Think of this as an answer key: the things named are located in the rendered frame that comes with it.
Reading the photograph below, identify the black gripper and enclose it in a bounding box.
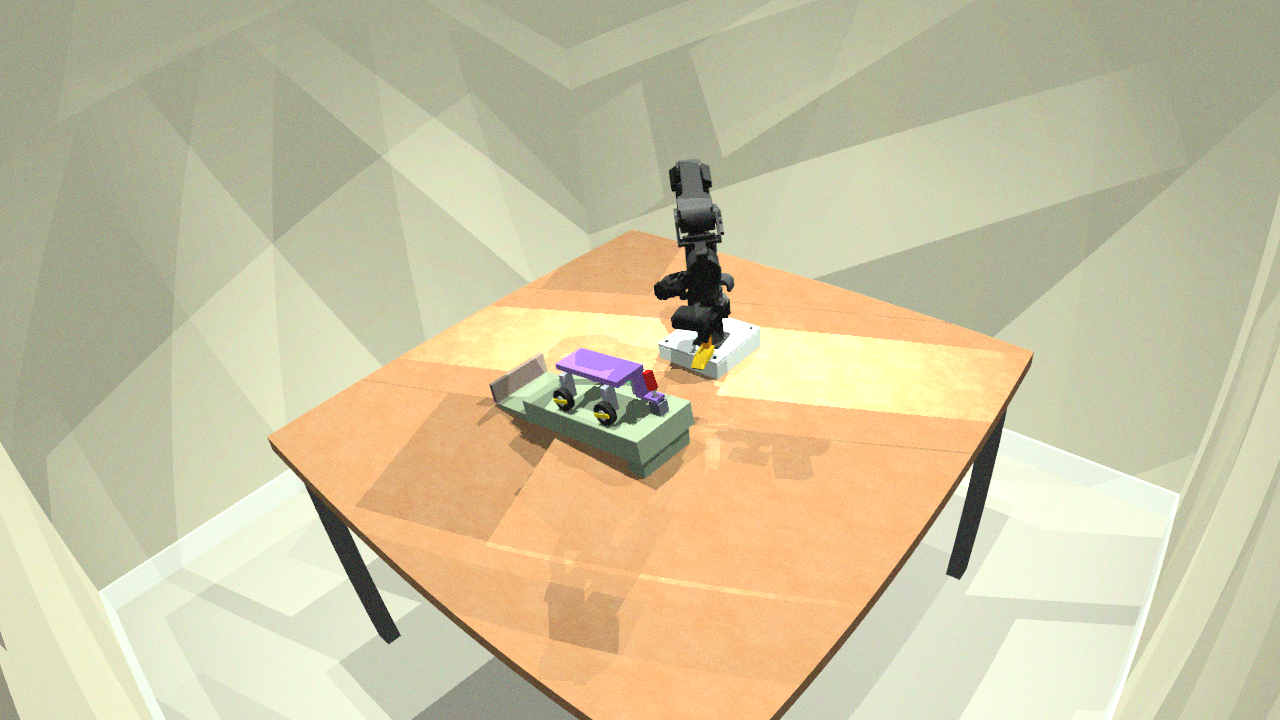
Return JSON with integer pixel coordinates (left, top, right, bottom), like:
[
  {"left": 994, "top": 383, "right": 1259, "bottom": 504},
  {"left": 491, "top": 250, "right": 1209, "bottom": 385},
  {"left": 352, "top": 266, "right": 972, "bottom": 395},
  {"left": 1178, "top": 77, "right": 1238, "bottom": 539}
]
[{"left": 671, "top": 272, "right": 735, "bottom": 343}]

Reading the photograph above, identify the pale green ramp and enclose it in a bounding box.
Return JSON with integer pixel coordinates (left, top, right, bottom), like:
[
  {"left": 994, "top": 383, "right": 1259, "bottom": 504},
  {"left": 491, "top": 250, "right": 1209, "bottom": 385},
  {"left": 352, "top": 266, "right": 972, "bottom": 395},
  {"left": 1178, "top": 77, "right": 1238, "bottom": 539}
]
[{"left": 489, "top": 352, "right": 695, "bottom": 478}]

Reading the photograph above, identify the yellow chock with orange handle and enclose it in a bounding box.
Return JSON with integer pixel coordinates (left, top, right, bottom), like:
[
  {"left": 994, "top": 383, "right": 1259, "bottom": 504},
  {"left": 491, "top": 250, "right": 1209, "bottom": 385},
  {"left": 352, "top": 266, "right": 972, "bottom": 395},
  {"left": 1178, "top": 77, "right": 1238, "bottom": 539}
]
[{"left": 691, "top": 334, "right": 716, "bottom": 370}]

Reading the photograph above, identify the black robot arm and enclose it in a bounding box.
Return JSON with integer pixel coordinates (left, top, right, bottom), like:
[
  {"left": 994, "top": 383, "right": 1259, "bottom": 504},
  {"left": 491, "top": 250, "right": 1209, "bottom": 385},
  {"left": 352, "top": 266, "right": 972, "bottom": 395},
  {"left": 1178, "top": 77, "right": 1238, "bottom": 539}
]
[{"left": 654, "top": 158, "right": 731, "bottom": 348}]

